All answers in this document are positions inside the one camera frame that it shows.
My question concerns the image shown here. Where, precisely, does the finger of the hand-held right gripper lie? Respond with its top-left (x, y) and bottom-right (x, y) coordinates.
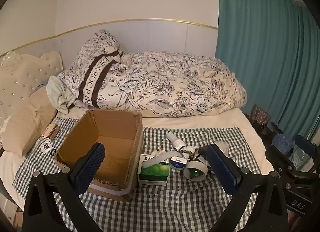
top-left (295, 134), bottom-right (318, 166)
top-left (265, 145), bottom-right (300, 175)

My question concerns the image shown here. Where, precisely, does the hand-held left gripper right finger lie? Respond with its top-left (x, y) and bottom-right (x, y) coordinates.
top-left (205, 143), bottom-right (298, 232)

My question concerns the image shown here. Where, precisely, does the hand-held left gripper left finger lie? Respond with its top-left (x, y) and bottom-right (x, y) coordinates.
top-left (22, 143), bottom-right (105, 232)

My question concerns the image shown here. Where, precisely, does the beige tape roll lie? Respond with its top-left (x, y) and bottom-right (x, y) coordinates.
top-left (183, 161), bottom-right (208, 180)

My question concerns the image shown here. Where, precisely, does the clear plastic bag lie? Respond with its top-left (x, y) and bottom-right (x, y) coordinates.
top-left (214, 141), bottom-right (229, 157)

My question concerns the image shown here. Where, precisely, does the green net bag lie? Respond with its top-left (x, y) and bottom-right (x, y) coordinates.
top-left (189, 168), bottom-right (204, 179)

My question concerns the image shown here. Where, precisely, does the brown bead bracelet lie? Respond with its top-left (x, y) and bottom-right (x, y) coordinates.
top-left (176, 147), bottom-right (200, 161)

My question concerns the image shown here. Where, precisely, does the blue white tissue packet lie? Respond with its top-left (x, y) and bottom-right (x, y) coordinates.
top-left (170, 156), bottom-right (188, 170)

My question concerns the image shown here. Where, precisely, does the brown cardboard box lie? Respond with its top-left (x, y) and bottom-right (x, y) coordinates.
top-left (54, 109), bottom-right (144, 202)

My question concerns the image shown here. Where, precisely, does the green white medicine box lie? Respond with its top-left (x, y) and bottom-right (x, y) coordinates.
top-left (137, 154), bottom-right (171, 186)

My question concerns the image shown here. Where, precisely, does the person's right forearm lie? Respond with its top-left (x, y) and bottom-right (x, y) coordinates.
top-left (287, 209), bottom-right (310, 232)

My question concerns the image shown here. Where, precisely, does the blue plastic bag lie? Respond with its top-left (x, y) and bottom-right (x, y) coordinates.
top-left (272, 134), bottom-right (295, 150)

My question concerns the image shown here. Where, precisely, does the dark pouch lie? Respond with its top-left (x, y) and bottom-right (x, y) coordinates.
top-left (194, 147), bottom-right (210, 165)

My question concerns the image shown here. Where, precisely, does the dark cloth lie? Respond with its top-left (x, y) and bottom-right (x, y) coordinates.
top-left (260, 121), bottom-right (278, 145)

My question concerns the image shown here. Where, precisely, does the dark floral bag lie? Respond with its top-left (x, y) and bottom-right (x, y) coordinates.
top-left (250, 104), bottom-right (272, 127)

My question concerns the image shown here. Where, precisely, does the white plastic bottle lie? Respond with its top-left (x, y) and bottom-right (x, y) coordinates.
top-left (167, 132), bottom-right (185, 150)

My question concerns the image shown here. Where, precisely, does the small yellow box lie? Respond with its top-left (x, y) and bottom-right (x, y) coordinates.
top-left (41, 124), bottom-right (60, 140)

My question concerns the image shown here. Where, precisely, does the green white checkered cloth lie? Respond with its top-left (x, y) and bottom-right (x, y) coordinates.
top-left (12, 118), bottom-right (262, 232)

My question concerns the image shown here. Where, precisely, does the beige pillow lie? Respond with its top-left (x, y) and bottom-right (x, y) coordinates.
top-left (0, 89), bottom-right (58, 157)

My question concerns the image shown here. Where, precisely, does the pale green towel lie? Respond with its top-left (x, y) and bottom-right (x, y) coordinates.
top-left (47, 75), bottom-right (80, 115)

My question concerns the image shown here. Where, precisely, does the floral duvet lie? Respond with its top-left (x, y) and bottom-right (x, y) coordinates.
top-left (96, 51), bottom-right (248, 118)

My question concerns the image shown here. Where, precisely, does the teal curtain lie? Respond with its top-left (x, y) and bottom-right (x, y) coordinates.
top-left (215, 0), bottom-right (320, 145)

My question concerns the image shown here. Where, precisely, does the floral pillow with brown stripe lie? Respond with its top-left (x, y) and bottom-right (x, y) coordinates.
top-left (57, 29), bottom-right (124, 109)

